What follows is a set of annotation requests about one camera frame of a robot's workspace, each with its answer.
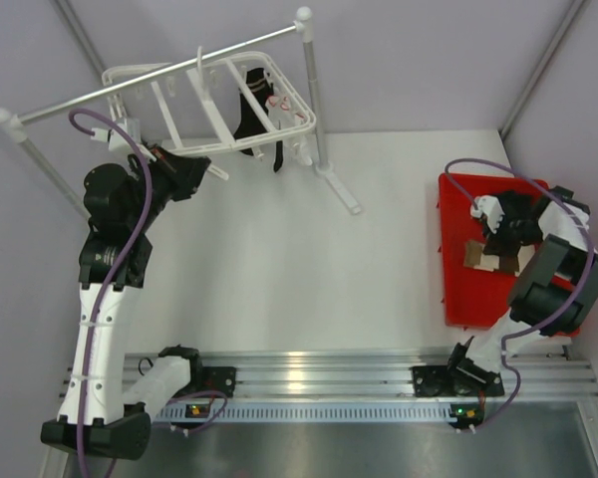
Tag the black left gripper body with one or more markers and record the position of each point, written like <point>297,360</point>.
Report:
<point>167,181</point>

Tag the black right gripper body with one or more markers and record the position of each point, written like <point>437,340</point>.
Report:
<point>507,241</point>

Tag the brown cream striped sock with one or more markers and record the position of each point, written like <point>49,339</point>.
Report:
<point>475,258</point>

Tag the white plastic clip hanger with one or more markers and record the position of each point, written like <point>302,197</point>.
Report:
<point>197,111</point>

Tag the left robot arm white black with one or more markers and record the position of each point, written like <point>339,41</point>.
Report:
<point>98,417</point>

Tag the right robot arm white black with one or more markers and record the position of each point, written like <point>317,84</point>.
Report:
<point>554,291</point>

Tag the black sock pile in tray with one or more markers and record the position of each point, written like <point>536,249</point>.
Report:
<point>515,205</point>

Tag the red plastic tray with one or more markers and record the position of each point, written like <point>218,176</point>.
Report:
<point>474,298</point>

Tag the white red hanging sock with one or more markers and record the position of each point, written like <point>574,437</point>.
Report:
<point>283,115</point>

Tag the black striped hanging sock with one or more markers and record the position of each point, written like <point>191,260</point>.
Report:
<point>260,87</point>

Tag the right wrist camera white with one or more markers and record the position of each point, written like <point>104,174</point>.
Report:
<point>488,207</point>

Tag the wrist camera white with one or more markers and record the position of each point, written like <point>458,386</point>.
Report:
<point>488,207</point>
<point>117,145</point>

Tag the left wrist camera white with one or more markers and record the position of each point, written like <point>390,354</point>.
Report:
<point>117,145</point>

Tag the aluminium mounting rail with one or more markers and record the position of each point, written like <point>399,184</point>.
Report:
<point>387,387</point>

